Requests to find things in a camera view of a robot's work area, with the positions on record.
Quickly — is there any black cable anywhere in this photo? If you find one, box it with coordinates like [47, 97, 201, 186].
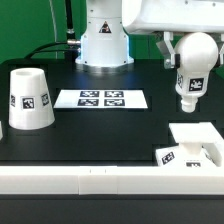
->
[23, 0, 82, 60]

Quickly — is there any white lamp bulb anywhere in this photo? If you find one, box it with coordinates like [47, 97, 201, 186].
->
[175, 32, 218, 113]

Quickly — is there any white lamp base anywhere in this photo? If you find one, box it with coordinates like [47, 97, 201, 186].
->
[155, 122, 224, 168]

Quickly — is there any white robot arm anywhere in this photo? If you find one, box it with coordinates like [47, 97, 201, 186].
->
[76, 0, 224, 69]

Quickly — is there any white lamp hood cone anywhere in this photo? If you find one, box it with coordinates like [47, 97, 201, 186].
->
[9, 68, 55, 130]

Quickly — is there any white part at left edge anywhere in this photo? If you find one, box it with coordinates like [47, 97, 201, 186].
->
[0, 121, 3, 141]

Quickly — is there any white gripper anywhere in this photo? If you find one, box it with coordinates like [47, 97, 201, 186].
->
[122, 0, 224, 69]

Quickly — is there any white marker sheet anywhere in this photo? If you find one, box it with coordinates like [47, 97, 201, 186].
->
[54, 90, 148, 109]

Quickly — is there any white L-shaped fence wall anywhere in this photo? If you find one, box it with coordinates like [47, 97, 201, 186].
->
[0, 121, 224, 196]

